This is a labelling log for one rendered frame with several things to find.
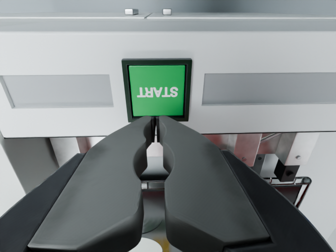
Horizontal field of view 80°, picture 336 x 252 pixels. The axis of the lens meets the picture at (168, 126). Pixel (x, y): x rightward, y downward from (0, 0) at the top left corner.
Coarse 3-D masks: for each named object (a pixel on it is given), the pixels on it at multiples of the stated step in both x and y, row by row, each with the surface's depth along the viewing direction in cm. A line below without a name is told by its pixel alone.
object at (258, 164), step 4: (256, 156) 36; (260, 156) 36; (264, 156) 36; (256, 160) 37; (260, 160) 37; (256, 164) 37; (260, 164) 37; (252, 168) 38; (256, 168) 38; (260, 168) 38; (256, 172) 38
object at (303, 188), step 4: (308, 184) 33; (300, 188) 34; (304, 188) 33; (300, 192) 34; (304, 192) 34; (296, 196) 35; (300, 196) 34; (304, 196) 34; (296, 200) 35; (300, 200) 35; (296, 204) 35; (300, 204) 35
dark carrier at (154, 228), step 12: (144, 192) 32; (156, 192) 33; (288, 192) 34; (144, 204) 34; (156, 204) 34; (144, 216) 36; (156, 216) 36; (144, 228) 37; (156, 228) 37; (156, 240) 39
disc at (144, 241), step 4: (140, 240) 39; (144, 240) 39; (148, 240) 39; (152, 240) 39; (140, 244) 40; (144, 244) 40; (148, 244) 40; (152, 244) 40; (156, 244) 40; (136, 248) 40; (140, 248) 40; (144, 248) 40; (148, 248) 41; (152, 248) 41; (156, 248) 41; (160, 248) 41
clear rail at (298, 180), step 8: (296, 176) 33; (304, 176) 33; (144, 184) 32; (152, 184) 32; (160, 184) 32; (272, 184) 32; (280, 184) 32; (288, 184) 33; (296, 184) 33; (304, 184) 33
